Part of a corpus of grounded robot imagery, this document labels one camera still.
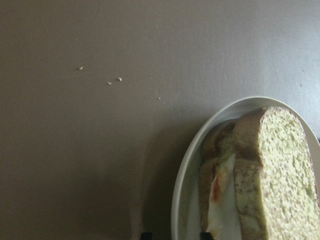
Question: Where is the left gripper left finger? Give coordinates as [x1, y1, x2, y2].
[140, 232, 153, 240]

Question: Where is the bread slice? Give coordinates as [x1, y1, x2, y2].
[198, 119, 237, 232]
[233, 107, 320, 240]

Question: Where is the white round plate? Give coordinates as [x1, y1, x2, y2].
[170, 96, 320, 240]

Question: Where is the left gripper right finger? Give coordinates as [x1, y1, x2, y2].
[200, 232, 213, 240]

